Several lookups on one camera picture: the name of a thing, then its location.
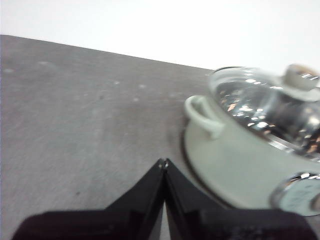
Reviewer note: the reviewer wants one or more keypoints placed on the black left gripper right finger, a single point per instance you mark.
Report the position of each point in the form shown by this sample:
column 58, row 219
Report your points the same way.
column 225, row 226

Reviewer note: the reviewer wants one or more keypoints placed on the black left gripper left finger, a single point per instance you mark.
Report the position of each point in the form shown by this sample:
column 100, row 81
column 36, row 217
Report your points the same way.
column 120, row 225

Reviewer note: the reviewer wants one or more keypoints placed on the glass lid with green knob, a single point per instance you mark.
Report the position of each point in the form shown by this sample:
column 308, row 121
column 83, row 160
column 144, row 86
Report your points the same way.
column 260, row 107

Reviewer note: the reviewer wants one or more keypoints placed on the pale green electric pot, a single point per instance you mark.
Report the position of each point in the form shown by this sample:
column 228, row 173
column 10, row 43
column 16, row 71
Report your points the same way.
column 232, row 160

